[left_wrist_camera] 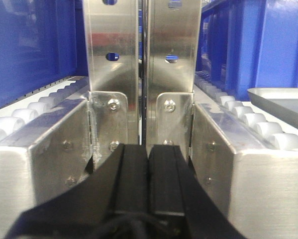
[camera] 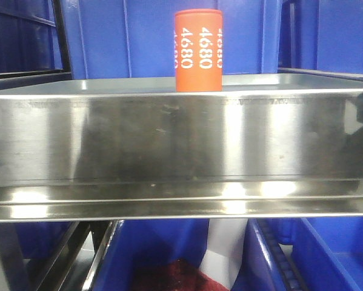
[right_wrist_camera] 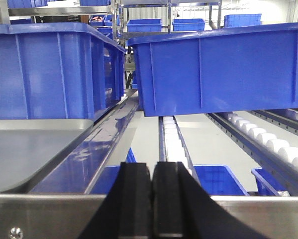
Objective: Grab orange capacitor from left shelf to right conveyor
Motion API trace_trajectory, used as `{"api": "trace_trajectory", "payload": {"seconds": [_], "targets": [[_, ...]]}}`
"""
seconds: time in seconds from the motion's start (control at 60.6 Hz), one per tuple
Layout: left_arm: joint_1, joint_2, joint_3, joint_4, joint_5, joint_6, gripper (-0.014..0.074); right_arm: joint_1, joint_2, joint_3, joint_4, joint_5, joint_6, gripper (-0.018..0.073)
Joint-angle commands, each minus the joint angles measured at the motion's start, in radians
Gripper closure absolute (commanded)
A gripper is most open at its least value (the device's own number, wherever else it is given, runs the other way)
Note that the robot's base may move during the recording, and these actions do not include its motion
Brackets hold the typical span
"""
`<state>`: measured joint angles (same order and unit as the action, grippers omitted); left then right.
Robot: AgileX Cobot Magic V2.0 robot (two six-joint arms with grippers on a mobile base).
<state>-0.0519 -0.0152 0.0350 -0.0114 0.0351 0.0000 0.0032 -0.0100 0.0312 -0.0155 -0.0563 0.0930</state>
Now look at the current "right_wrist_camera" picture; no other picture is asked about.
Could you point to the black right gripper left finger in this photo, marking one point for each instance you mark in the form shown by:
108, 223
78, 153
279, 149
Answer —
125, 213

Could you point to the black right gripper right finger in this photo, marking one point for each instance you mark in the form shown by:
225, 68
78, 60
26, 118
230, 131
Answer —
182, 209

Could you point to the blue bin lower shelf centre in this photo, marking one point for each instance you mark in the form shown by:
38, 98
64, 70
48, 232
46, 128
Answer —
219, 180

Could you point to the blue bin lower shelf right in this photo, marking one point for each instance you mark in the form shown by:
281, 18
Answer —
267, 185

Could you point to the large blue bin right shelf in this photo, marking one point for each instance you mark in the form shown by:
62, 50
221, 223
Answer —
230, 69

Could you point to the large blue bin shelf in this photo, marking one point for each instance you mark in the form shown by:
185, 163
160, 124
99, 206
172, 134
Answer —
58, 71
230, 69

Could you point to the large blue bin left shelf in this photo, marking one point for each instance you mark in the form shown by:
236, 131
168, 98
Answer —
58, 71

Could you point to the white roller track centre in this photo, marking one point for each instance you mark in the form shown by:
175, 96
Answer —
172, 147

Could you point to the white roller track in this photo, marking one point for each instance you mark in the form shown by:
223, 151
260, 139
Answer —
172, 147
269, 143

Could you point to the white roller track right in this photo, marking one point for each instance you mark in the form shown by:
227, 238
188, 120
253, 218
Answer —
269, 143

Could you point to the grey metal tray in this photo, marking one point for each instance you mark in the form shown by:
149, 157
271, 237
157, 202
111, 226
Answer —
30, 149

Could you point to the background blue bin middle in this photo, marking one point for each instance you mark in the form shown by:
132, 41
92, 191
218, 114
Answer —
194, 24

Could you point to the background blue bin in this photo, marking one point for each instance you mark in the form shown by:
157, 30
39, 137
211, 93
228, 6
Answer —
144, 25
194, 24
240, 20

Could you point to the background blue bin centre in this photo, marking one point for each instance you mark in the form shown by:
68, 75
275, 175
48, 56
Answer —
144, 25

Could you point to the background blue bin right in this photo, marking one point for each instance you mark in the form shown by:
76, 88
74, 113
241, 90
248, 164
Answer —
240, 20

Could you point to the steel shelf front rail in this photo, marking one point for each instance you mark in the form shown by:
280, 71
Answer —
64, 216

